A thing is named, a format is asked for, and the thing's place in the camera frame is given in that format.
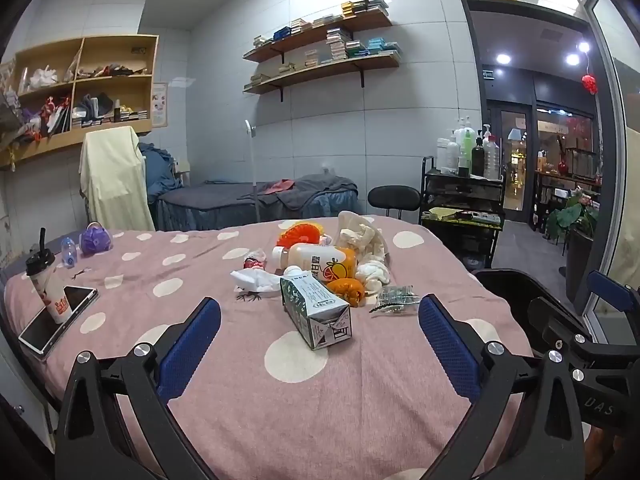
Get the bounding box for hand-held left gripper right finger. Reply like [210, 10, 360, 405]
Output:
[417, 294, 586, 480]

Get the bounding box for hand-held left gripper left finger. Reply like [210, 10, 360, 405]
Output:
[54, 296, 223, 480]

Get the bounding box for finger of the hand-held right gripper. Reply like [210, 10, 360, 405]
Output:
[586, 270, 640, 321]
[529, 296, 608, 348]

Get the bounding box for black trash bin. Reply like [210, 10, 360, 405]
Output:
[471, 267, 591, 356]

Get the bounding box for clear plastic wrapper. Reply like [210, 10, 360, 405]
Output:
[370, 285, 423, 315]

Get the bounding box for white tissue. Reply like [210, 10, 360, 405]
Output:
[230, 267, 283, 293]

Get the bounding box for white tissue wad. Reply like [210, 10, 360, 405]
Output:
[355, 259, 393, 297]

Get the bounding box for orange plastic bag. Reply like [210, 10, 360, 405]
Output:
[327, 277, 368, 308]

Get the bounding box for green white milk carton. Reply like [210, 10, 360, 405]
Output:
[279, 269, 353, 351]

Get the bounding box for cream paper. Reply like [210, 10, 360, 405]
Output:
[340, 225, 391, 267]

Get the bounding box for juice bottle with orange label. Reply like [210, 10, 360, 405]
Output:
[272, 242, 358, 283]

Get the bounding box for orange plastic wrapper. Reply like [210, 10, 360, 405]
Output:
[276, 220, 326, 248]

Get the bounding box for person's right hand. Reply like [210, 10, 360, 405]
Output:
[586, 426, 617, 467]

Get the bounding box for potted green plant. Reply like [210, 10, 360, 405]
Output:
[546, 187, 601, 291]

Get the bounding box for pink polka dot blanket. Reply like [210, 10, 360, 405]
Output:
[2, 215, 536, 480]

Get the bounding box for white-edged smartphone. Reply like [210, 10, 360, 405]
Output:
[19, 285, 99, 358]

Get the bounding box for massage bed with blue skirt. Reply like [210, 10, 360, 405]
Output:
[155, 174, 361, 233]

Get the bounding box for purple pouch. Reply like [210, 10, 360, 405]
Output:
[80, 221, 113, 256]

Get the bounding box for black trolley cart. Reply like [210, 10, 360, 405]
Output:
[419, 156, 507, 268]

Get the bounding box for bubble tea cup with straw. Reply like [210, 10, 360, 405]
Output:
[25, 227, 73, 325]

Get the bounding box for black round stool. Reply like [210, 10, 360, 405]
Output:
[367, 185, 422, 221]

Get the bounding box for group of toiletry bottles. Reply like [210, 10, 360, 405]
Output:
[436, 116, 502, 181]

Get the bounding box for blue clothing pile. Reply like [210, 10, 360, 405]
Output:
[137, 142, 183, 196]

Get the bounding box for white pole stand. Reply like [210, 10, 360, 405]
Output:
[243, 119, 262, 223]

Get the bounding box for cream cloth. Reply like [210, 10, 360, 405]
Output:
[79, 126, 156, 233]

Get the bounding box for dark grey blanket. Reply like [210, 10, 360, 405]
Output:
[240, 174, 359, 211]

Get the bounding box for row of flat boxes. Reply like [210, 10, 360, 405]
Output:
[72, 109, 151, 128]

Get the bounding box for dark clothes bundle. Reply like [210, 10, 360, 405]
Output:
[75, 92, 118, 118]

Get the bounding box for wooden cubby shelf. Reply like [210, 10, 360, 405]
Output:
[0, 34, 160, 171]

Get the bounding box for white plastic bag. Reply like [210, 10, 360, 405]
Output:
[30, 66, 61, 88]

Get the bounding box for row of stacked small boxes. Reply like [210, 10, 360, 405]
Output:
[252, 0, 390, 48]

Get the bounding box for wall poster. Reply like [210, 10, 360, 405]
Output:
[151, 82, 168, 128]

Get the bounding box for dark door frame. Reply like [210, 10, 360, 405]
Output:
[460, 0, 616, 316]

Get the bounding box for long wooden wall shelf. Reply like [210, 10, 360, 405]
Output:
[242, 52, 402, 103]

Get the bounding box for wall shelves with boxes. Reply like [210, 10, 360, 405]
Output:
[249, 27, 402, 86]

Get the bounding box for short wooden wall shelf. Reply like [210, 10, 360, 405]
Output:
[242, 10, 393, 63]

